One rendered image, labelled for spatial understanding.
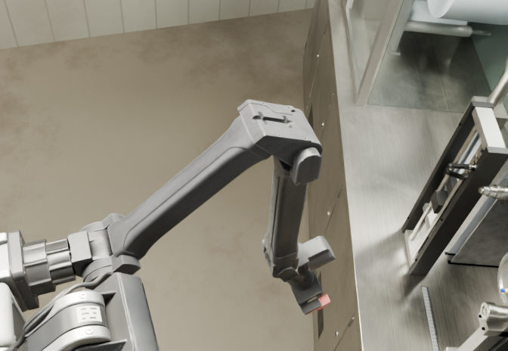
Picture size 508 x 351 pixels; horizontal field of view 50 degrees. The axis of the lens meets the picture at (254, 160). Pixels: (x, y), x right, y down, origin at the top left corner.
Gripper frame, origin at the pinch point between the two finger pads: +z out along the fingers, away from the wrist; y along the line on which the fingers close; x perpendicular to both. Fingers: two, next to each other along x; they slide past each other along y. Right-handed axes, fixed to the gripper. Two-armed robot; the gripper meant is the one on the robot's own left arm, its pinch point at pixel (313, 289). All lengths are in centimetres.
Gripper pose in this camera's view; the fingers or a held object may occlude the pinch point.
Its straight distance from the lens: 138.4
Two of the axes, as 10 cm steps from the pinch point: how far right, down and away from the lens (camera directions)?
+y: -3.4, -7.4, 5.9
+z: 3.8, 4.6, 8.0
